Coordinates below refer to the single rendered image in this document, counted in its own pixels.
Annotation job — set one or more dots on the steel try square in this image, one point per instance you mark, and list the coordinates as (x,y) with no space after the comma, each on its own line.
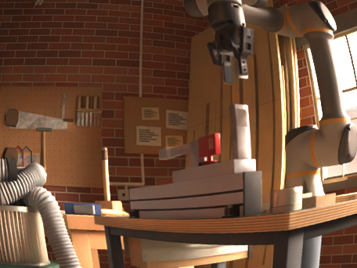
(64,106)

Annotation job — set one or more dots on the orange pegboard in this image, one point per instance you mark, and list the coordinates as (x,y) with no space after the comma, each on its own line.
(78,156)

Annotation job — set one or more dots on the chisel rack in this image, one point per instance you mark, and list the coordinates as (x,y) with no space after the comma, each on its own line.
(88,114)

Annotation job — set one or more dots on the beige wall conduit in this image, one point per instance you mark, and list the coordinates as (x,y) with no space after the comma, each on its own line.
(140,55)

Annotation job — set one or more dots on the white round tub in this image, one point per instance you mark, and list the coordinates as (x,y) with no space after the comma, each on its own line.
(287,198)

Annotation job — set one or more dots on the wooden mallet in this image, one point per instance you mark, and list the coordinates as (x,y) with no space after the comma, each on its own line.
(105,178)

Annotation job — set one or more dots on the light wooden strip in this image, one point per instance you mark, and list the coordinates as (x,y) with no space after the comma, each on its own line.
(347,197)

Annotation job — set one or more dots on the pleated filter dust extractor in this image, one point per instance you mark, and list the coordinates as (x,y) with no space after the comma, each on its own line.
(19,234)

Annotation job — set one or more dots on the white bar lever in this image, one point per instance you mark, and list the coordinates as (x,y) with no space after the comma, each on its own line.
(178,150)

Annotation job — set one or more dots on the wooden table with dark legs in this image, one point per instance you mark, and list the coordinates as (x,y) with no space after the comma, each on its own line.
(290,251)

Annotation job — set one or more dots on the cork notice board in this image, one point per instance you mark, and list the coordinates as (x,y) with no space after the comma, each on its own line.
(156,125)

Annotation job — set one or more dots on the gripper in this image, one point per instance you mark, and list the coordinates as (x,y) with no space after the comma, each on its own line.
(227,16)

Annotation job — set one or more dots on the leaning timber planks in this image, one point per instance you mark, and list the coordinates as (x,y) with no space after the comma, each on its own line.
(290,97)

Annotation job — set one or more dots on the red wing knob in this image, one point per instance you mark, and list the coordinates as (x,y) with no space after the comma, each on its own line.
(209,145)

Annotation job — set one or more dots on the blue box with white block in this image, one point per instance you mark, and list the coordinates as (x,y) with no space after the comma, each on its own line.
(83,208)

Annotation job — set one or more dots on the light wooden workbench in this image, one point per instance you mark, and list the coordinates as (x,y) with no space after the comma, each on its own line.
(81,231)

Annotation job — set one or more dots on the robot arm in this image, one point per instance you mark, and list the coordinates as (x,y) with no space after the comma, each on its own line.
(325,83)

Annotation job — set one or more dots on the white wall socket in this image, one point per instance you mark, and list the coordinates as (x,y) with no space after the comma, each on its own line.
(122,194)

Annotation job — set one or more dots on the leaning plywood sheet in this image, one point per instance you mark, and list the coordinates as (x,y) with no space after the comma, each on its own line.
(259,111)

